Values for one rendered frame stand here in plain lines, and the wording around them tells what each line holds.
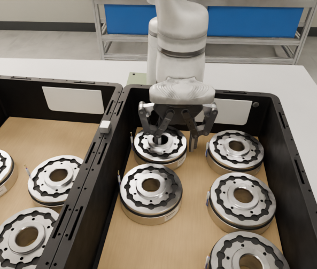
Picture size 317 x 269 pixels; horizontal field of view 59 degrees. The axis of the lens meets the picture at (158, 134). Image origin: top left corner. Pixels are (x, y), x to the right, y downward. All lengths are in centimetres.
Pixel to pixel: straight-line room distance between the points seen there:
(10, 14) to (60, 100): 315
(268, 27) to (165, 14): 215
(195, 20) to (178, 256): 32
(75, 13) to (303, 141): 296
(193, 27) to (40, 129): 41
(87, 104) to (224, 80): 59
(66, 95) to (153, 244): 35
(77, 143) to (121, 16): 188
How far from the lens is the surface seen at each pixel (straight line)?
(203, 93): 38
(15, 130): 68
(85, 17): 343
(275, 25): 251
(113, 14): 241
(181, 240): 45
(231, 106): 57
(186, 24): 38
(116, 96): 54
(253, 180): 49
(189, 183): 51
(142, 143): 53
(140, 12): 237
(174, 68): 40
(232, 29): 244
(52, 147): 61
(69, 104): 63
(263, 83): 108
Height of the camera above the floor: 123
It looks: 42 degrees down
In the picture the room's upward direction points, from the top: straight up
